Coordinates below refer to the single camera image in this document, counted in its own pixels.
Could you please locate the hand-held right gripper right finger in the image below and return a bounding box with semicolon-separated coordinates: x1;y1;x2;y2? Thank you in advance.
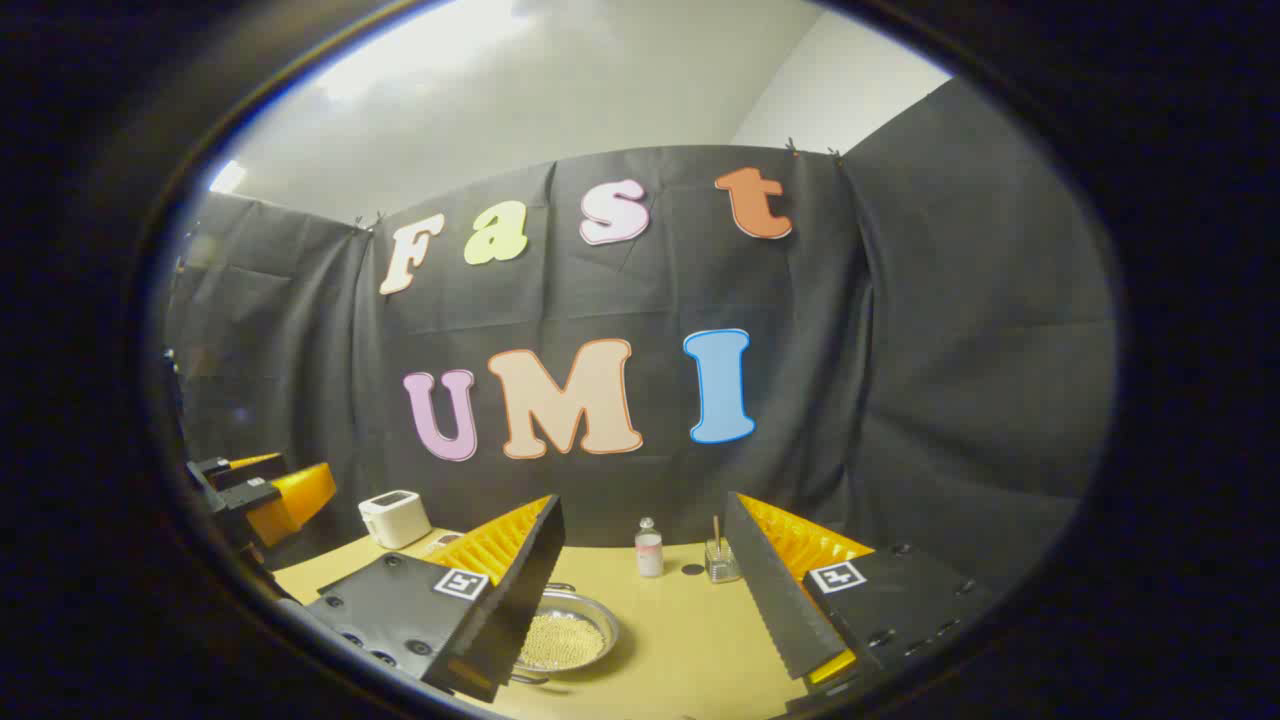
723;490;999;713

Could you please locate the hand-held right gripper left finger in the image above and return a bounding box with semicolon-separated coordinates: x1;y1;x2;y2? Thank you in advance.
303;493;567;703

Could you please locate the stainless steel pot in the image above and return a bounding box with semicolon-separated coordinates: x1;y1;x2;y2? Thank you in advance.
510;583;621;686

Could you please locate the pile of soybeans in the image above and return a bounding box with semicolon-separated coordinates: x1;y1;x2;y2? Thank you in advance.
522;612;608;671

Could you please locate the white toaster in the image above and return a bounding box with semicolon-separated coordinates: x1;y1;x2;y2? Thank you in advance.
358;489;433;550

